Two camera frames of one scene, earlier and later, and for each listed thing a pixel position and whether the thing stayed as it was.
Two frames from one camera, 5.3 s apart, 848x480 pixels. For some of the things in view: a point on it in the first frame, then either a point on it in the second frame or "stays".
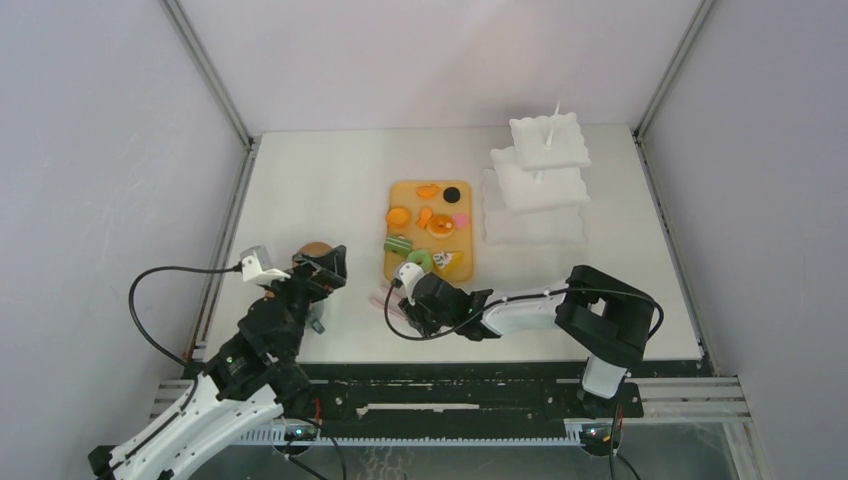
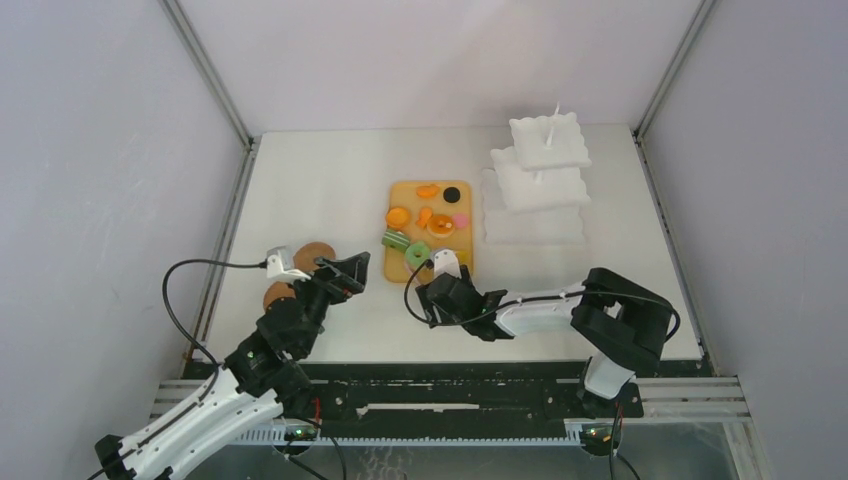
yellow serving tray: (430, 222) stays
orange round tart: (398, 217) stays
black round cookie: (451, 195) stays
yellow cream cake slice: (448, 261) → (464, 257)
